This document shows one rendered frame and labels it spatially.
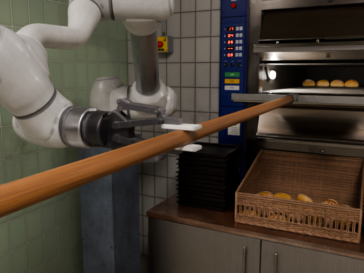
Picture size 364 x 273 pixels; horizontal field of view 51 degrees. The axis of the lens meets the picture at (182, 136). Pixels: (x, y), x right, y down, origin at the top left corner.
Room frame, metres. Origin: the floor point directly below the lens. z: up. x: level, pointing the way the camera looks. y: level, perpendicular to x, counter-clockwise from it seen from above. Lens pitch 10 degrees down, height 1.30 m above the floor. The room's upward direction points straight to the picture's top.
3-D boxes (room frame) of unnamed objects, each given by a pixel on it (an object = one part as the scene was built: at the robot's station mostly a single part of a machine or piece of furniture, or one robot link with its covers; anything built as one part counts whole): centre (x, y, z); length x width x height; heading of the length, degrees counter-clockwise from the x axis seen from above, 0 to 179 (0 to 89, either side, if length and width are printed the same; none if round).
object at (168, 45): (2.44, 0.11, 1.46); 0.10 x 0.07 x 0.10; 63
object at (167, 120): (0.71, 0.02, 1.21); 0.05 x 0.01 x 0.03; 63
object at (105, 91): (1.78, 0.34, 1.17); 0.18 x 0.16 x 0.22; 92
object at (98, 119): (0.77, 0.14, 1.18); 0.09 x 0.07 x 0.08; 63
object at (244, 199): (1.84, -0.60, 0.72); 0.56 x 0.49 x 0.28; 64
